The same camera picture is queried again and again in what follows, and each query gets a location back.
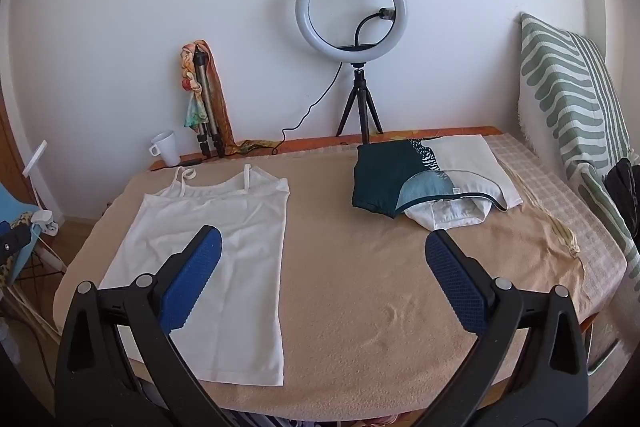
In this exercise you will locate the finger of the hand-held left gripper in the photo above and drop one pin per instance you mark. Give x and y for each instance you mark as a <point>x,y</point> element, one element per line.
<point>15,239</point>

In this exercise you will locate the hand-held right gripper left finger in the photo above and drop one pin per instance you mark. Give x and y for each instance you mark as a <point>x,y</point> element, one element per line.
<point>192,279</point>

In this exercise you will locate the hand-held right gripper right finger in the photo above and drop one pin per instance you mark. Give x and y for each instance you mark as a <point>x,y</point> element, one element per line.
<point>455,282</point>

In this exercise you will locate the white camisole top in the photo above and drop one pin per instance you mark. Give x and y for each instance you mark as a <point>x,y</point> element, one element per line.
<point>245,232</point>

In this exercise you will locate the light blue chair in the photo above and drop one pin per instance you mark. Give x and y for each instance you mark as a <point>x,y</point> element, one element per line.
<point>15,212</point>

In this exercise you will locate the white clip lamp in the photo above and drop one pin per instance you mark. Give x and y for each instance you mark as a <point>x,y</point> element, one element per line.
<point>42,219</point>

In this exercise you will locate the white crumpled garment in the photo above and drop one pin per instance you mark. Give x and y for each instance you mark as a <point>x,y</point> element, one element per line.
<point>440,217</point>

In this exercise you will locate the beige fleece blanket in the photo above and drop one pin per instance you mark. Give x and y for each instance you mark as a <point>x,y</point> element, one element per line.
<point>360,287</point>

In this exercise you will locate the white folded garment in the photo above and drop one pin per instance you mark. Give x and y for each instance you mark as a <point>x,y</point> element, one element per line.
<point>475,157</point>

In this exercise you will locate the dark teal patterned folded garment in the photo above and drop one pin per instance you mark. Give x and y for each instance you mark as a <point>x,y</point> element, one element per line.
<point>380,177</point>

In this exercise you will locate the beige checkered cloth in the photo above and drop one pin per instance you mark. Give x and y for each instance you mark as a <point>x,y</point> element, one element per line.
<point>560,202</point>

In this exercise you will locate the white mug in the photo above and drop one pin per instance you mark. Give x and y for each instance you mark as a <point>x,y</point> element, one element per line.
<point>167,149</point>

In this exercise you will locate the person's striped clothing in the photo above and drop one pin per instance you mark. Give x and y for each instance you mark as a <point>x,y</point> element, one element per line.
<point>250,421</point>

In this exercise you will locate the grey folded tripod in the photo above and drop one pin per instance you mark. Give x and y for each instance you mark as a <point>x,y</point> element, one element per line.
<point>205,92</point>

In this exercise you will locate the dark cloth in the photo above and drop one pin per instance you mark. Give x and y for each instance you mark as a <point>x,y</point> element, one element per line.
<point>625,187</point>

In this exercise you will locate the orange patterned scarf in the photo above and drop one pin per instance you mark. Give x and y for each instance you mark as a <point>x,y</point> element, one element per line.
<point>218,72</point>

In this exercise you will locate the green striped cushion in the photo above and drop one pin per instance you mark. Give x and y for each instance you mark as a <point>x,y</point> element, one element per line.
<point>560,72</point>

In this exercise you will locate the metal frame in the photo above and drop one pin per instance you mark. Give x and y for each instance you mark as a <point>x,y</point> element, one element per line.
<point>602,357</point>

